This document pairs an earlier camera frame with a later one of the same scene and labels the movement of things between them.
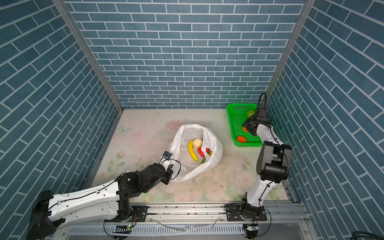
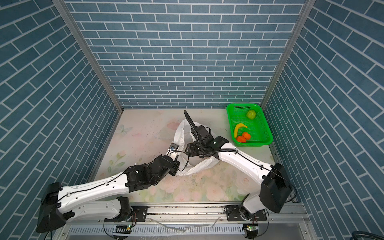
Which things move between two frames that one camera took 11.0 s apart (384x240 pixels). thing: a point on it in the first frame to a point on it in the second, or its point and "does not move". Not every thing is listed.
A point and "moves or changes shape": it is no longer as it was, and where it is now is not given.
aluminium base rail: [200, 222] does not move
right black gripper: [247, 123] to [190, 151]
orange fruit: [241, 139] does not move
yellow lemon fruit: [190, 148] moves or changes shape
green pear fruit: [250, 113] does not move
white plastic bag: [184, 165] does not move
